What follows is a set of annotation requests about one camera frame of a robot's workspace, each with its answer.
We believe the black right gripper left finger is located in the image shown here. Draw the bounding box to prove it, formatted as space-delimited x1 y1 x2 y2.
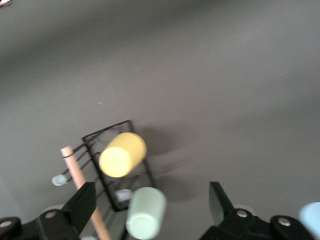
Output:
0 181 97 240

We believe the pale green plastic cup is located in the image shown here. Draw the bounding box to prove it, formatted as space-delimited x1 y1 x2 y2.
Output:
125 186 168 240

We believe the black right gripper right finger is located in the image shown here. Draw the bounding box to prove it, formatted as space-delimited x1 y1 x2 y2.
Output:
209 181 316 240

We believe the light blue plastic cup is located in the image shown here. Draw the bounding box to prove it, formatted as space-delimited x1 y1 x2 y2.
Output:
298 202 320 240

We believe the yellow plastic cup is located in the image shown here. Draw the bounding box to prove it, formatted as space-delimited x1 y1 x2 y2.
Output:
98 132 148 179

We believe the black wire cup holder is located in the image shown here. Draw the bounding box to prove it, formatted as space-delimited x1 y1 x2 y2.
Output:
51 119 157 240

